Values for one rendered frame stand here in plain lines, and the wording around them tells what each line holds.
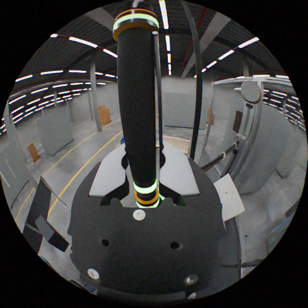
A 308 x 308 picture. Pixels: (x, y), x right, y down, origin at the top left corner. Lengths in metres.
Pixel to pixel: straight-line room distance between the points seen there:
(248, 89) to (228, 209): 0.70
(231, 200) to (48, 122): 6.56
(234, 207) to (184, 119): 5.45
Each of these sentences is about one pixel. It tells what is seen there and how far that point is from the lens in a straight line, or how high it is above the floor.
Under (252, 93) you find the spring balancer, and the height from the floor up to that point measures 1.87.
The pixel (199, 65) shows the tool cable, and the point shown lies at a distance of 0.15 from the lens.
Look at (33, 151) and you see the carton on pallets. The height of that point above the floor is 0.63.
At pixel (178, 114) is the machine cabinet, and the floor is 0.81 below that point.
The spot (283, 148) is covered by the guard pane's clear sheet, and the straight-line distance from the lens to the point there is 0.73.
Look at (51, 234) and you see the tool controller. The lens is 0.81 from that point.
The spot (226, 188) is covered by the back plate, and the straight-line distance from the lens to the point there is 0.61.
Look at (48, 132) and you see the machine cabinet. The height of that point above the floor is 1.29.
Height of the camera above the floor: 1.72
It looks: 33 degrees down
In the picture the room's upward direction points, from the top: 2 degrees counter-clockwise
